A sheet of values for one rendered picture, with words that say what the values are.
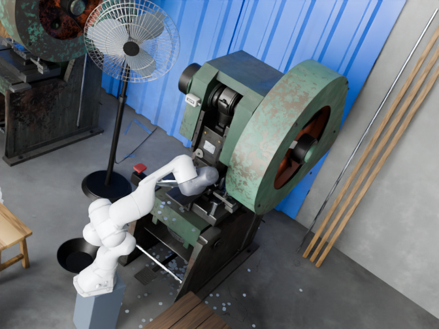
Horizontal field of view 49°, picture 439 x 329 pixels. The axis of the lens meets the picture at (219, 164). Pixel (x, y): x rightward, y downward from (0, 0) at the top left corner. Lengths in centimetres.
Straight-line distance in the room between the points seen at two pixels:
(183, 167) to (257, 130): 37
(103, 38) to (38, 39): 45
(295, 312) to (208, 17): 235
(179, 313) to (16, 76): 211
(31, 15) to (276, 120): 174
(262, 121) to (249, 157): 17
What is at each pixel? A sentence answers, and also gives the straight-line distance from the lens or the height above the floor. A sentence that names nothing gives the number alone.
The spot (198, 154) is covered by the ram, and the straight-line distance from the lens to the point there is 274.
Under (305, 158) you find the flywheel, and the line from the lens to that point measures 244.
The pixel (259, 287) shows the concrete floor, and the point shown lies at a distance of 353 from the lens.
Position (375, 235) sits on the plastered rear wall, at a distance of 393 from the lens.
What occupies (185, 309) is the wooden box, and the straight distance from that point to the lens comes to 280.
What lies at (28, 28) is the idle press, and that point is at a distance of 325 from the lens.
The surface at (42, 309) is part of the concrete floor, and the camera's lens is 313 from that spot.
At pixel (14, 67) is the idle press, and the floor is 70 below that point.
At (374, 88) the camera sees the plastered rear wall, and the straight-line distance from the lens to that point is 350.
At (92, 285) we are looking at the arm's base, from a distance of 260.
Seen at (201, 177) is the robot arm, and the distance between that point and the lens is 208.
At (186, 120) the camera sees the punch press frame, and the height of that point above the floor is 116.
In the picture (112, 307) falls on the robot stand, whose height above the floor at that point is 28.
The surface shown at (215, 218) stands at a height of 71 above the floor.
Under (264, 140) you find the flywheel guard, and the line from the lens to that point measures 211.
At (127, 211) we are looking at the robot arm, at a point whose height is 118.
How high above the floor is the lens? 257
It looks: 35 degrees down
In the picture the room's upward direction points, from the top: 19 degrees clockwise
